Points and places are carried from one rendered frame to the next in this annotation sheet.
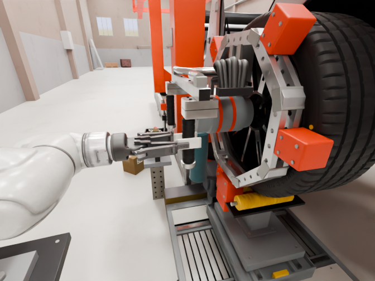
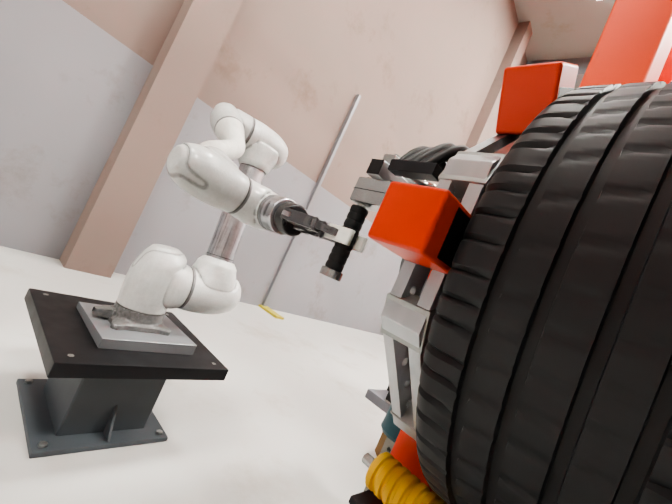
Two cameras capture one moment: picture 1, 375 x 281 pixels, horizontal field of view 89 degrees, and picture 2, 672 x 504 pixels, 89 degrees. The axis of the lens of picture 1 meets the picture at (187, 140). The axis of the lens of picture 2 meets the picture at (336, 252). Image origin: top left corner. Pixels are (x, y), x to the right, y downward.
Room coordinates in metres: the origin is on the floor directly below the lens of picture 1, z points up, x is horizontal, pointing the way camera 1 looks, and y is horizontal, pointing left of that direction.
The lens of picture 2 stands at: (0.13, -0.55, 0.77)
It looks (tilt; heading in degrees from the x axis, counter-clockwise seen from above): 3 degrees up; 58
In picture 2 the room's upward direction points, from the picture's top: 24 degrees clockwise
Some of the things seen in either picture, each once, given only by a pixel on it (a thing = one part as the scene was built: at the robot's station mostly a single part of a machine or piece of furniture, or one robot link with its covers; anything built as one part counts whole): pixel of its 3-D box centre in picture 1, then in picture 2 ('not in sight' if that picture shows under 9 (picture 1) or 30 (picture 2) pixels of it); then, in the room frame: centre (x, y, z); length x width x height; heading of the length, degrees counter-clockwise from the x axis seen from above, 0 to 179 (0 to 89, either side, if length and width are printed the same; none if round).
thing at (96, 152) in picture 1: (100, 149); (280, 215); (0.44, 0.22, 0.83); 0.09 x 0.06 x 0.09; 13
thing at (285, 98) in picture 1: (237, 112); (497, 291); (0.71, -0.19, 0.85); 0.54 x 0.07 x 0.54; 13
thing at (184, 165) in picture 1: (188, 141); (346, 240); (0.49, 0.00, 0.83); 0.04 x 0.04 x 0.16
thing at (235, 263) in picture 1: (250, 234); not in sight; (0.75, -0.36, 0.13); 0.50 x 0.36 x 0.10; 13
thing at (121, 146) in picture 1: (130, 146); (298, 221); (0.46, 0.15, 0.83); 0.09 x 0.08 x 0.07; 103
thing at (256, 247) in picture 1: (256, 209); not in sight; (0.75, -0.36, 0.32); 0.40 x 0.30 x 0.28; 13
